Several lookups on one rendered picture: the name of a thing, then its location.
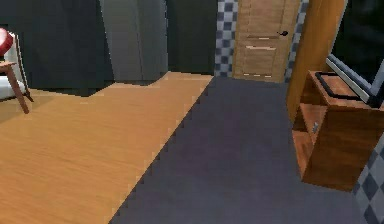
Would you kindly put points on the grey fridge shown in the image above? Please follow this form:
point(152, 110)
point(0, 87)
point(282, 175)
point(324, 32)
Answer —
point(136, 40)

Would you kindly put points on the light wooden room door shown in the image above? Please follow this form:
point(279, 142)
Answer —
point(263, 40)

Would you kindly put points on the tall wooden cupboard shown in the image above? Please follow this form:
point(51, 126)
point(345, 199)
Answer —
point(315, 53)

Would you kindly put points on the brown wooden television stand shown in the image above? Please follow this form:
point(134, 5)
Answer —
point(346, 140)

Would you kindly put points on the brown wooden side table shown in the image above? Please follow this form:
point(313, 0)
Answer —
point(15, 83)

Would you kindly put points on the black television set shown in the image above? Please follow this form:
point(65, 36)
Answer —
point(361, 50)

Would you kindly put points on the white armchair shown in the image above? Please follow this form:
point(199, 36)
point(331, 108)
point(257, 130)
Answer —
point(13, 73)

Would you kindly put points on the red round lamp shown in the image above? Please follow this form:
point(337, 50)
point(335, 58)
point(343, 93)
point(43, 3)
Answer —
point(4, 41)

